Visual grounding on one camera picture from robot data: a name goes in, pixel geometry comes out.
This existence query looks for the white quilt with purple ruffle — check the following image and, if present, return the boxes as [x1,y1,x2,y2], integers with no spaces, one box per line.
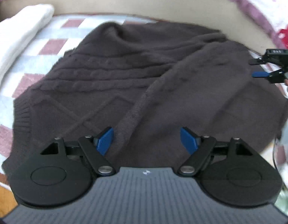
[0,0,288,52]

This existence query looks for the checkered pink grey mat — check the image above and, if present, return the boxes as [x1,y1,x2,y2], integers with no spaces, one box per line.
[0,14,288,188]

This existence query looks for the pale cloth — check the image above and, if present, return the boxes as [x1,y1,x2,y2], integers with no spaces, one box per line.
[273,131,288,217]

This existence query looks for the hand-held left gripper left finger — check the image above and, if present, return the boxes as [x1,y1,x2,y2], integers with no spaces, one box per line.
[40,126,116,177]

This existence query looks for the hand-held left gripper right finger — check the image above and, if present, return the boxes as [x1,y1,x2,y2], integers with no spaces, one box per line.
[177,126,254,177]

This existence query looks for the dark brown knit sweater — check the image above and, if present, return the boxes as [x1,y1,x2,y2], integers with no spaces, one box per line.
[1,21,288,183]

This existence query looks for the beige bed base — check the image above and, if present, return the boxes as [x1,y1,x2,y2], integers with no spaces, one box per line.
[0,0,278,57]

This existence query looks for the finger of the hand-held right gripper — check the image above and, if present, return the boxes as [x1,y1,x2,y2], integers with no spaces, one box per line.
[249,57,266,66]
[251,69,284,78]

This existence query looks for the white folded garment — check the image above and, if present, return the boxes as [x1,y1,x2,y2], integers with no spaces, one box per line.
[0,3,55,97]

